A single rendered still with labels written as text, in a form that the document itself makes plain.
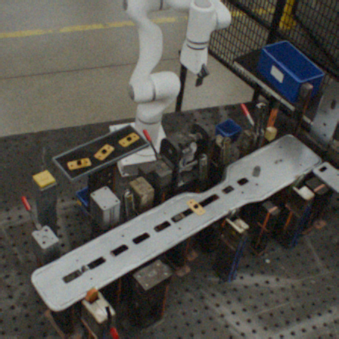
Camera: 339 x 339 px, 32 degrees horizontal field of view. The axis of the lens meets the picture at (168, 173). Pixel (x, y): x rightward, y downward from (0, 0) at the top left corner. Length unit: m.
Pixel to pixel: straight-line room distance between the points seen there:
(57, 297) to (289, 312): 0.98
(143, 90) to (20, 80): 2.10
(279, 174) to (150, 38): 0.80
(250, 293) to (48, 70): 2.69
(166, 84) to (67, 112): 1.75
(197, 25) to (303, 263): 1.20
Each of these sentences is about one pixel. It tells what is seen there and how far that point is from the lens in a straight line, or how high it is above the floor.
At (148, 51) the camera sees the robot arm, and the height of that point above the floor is 1.35.
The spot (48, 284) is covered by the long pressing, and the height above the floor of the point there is 1.00.
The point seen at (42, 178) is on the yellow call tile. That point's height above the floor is 1.16.
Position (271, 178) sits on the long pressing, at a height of 1.00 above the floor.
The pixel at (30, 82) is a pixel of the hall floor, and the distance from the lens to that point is 4.56.
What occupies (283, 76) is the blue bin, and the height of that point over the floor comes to 1.12.
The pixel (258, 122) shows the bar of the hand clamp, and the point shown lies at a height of 1.13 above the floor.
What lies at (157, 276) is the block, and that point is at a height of 1.03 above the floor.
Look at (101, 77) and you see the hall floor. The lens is 4.60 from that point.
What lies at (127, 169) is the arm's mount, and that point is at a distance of 2.86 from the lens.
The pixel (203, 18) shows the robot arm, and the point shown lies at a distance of 2.09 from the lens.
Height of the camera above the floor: 2.82
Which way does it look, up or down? 46 degrees down
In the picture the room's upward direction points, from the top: 8 degrees clockwise
